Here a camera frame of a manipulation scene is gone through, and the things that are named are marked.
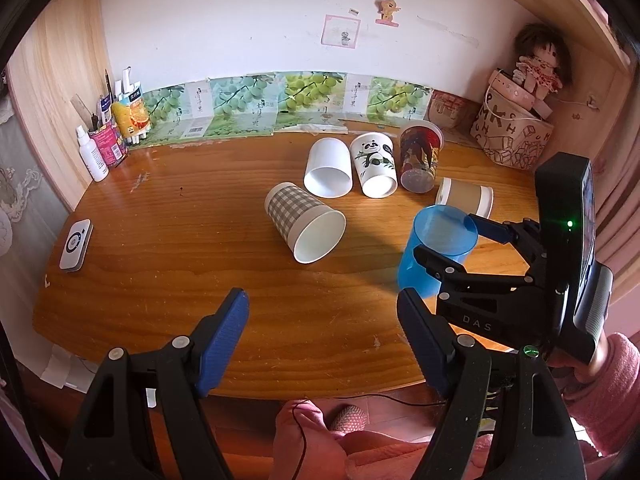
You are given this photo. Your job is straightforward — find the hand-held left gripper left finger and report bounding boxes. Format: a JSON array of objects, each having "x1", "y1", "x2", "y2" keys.
[{"x1": 60, "y1": 287, "x2": 251, "y2": 480}]

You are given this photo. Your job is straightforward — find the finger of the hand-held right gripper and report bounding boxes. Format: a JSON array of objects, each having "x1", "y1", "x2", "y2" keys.
[
  {"x1": 467, "y1": 213, "x2": 544, "y2": 266},
  {"x1": 412, "y1": 245, "x2": 532, "y2": 297}
]

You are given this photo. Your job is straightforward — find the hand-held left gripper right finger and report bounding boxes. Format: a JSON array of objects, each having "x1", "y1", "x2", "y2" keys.
[{"x1": 396, "y1": 287, "x2": 586, "y2": 480}]

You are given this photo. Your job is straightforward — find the blue plastic cup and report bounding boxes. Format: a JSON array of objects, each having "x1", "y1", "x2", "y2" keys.
[{"x1": 397, "y1": 205, "x2": 480, "y2": 298}]

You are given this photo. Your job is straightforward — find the brown sleeve paper cup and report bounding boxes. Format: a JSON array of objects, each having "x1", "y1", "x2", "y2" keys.
[{"x1": 434, "y1": 177, "x2": 495, "y2": 219}]

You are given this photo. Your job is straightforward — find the red printed plastic cup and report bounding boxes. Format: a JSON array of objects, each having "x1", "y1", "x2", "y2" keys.
[{"x1": 398, "y1": 122, "x2": 446, "y2": 194}]

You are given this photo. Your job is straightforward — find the panda print paper cup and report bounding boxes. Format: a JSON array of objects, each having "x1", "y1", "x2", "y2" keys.
[{"x1": 349, "y1": 132, "x2": 399, "y2": 199}]

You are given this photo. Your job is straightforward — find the grey checked paper cup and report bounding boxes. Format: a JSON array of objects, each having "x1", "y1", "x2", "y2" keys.
[{"x1": 264, "y1": 181, "x2": 347, "y2": 265}]

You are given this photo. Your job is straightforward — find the plain white paper cup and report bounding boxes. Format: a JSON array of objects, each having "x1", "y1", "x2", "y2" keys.
[{"x1": 303, "y1": 137, "x2": 354, "y2": 199}]

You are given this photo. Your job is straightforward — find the person's right hand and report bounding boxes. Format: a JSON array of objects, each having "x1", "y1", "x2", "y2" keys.
[{"x1": 547, "y1": 347, "x2": 601, "y2": 402}]

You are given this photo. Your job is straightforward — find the pink curtain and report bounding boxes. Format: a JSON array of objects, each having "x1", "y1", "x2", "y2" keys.
[{"x1": 590, "y1": 75, "x2": 640, "y2": 301}]

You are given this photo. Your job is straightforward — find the letter printed fabric bag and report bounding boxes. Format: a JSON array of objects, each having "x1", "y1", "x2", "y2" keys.
[{"x1": 470, "y1": 87, "x2": 556, "y2": 171}]

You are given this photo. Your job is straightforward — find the pink slipper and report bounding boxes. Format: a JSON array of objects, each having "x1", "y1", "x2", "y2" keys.
[{"x1": 327, "y1": 404, "x2": 368, "y2": 433}]

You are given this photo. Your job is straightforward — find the pink box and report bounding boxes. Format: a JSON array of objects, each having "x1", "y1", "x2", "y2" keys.
[{"x1": 489, "y1": 67, "x2": 552, "y2": 118}]

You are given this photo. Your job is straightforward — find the person's pink clad legs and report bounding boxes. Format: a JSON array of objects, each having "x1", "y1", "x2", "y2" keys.
[{"x1": 274, "y1": 400, "x2": 501, "y2": 480}]

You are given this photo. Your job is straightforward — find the white paper sheet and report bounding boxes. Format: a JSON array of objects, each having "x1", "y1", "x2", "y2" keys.
[{"x1": 40, "y1": 352, "x2": 98, "y2": 392}]

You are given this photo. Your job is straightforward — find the rag doll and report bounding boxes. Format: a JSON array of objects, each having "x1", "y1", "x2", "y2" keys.
[{"x1": 514, "y1": 22, "x2": 573, "y2": 98}]

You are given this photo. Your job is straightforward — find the white flat device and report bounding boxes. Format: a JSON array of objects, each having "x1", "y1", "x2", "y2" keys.
[{"x1": 59, "y1": 219, "x2": 94, "y2": 272}]

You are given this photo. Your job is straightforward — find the grape printed flattened carton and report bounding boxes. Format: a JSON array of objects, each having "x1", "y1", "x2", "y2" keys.
[
  {"x1": 142, "y1": 75, "x2": 277, "y2": 146},
  {"x1": 272, "y1": 71, "x2": 433, "y2": 128}
]

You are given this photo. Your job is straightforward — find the white plastic bottle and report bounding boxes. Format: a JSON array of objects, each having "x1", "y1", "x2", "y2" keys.
[{"x1": 76, "y1": 126, "x2": 110, "y2": 183}]

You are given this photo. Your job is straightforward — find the red pen holder can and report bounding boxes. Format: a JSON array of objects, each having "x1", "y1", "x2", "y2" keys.
[{"x1": 89, "y1": 122, "x2": 127, "y2": 168}]

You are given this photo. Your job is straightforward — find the orange printed carton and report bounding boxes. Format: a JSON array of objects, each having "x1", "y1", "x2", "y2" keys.
[{"x1": 111, "y1": 97, "x2": 151, "y2": 147}]

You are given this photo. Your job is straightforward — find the lace curtain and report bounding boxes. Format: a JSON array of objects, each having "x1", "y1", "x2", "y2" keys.
[{"x1": 0, "y1": 95, "x2": 76, "y2": 271}]

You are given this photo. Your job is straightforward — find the clear plastic ruler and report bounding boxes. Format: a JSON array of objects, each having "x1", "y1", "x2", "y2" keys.
[{"x1": 70, "y1": 92, "x2": 93, "y2": 131}]

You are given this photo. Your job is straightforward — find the black cable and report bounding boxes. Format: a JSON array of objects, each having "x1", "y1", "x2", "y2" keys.
[{"x1": 291, "y1": 394, "x2": 451, "y2": 480}]

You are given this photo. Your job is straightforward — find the white wall cable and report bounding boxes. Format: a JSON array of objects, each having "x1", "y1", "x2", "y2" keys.
[{"x1": 552, "y1": 94, "x2": 603, "y2": 111}]

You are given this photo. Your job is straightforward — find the pony wall sticker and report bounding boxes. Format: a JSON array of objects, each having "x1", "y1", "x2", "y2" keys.
[{"x1": 376, "y1": 0, "x2": 402, "y2": 27}]

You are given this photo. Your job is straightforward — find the pink wall note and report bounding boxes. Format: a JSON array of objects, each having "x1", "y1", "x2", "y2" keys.
[{"x1": 320, "y1": 14, "x2": 362, "y2": 50}]

